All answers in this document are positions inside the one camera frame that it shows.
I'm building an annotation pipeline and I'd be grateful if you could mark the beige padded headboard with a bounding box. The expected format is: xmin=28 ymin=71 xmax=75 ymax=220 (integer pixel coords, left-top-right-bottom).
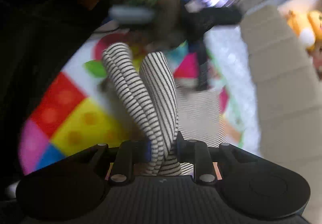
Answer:
xmin=240 ymin=5 xmax=322 ymax=169

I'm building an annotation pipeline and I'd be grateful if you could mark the grey bar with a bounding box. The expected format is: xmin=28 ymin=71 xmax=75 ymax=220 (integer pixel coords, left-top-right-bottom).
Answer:
xmin=110 ymin=6 xmax=156 ymax=24

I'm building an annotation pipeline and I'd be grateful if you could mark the colourful cartoon play mat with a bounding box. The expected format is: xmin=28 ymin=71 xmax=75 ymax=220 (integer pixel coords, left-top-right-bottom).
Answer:
xmin=20 ymin=0 xmax=252 ymax=177

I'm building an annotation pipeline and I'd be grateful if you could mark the white quilted mattress cover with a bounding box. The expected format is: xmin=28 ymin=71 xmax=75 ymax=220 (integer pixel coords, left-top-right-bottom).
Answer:
xmin=156 ymin=0 xmax=261 ymax=151

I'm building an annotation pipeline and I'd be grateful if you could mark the yellow plush toy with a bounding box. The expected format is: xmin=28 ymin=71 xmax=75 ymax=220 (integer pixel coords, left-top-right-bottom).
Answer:
xmin=285 ymin=10 xmax=322 ymax=51

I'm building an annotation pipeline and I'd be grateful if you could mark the beige striped garment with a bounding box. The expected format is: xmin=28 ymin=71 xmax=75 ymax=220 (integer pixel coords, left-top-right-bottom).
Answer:
xmin=101 ymin=0 xmax=227 ymax=177

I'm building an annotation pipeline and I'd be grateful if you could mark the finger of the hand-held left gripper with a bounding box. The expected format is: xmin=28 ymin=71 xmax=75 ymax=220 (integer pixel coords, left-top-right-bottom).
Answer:
xmin=196 ymin=38 xmax=210 ymax=92

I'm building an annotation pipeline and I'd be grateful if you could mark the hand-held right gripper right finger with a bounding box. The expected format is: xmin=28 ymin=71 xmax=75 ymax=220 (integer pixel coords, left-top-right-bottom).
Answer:
xmin=176 ymin=131 xmax=239 ymax=186

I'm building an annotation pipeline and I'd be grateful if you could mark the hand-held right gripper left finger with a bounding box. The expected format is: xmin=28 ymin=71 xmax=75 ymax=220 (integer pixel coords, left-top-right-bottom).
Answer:
xmin=88 ymin=140 xmax=151 ymax=186

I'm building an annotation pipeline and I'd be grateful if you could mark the person's dark clothing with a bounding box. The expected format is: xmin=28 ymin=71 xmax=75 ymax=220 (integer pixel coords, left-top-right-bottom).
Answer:
xmin=0 ymin=0 xmax=126 ymax=184

